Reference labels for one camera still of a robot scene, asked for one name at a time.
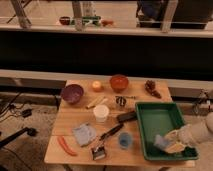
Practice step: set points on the white gloved right hand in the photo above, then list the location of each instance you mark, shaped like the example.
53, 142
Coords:
175, 145

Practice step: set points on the blue yellow sponge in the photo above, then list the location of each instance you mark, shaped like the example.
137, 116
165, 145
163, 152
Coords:
160, 142

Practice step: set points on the green plastic tray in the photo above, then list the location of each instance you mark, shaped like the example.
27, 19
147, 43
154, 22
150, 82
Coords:
159, 118

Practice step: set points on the black rectangular case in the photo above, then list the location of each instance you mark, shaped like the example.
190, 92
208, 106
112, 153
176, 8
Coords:
125, 117

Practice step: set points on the small blue cup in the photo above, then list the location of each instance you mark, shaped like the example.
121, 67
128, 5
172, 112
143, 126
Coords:
125, 140

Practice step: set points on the brown pine cone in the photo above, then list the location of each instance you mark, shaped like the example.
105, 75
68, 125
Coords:
150, 87

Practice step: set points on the orange bowl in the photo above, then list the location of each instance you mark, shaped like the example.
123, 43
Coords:
119, 83

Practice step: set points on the white plastic cup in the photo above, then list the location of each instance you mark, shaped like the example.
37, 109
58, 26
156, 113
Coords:
101, 113

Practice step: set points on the metal binder clip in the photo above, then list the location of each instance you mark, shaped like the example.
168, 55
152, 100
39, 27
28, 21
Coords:
98, 152

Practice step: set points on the wooden stick utensil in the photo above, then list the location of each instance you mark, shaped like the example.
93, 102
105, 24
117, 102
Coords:
96, 102

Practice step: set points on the blue folded cloth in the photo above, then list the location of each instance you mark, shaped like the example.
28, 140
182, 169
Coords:
84, 134

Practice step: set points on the small orange fruit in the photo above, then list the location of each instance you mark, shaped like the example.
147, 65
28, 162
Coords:
97, 86

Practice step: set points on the purple bowl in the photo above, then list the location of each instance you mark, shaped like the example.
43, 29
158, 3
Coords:
72, 93

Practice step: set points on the orange carrot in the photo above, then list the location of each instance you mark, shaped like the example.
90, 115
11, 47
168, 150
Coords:
64, 146

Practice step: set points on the orange background object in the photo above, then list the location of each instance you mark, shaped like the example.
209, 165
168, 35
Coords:
107, 22

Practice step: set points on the green background object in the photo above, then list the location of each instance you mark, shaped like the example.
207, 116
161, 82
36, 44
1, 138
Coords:
86, 20

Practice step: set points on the dark red background bowl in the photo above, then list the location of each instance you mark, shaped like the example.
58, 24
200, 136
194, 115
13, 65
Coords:
64, 20

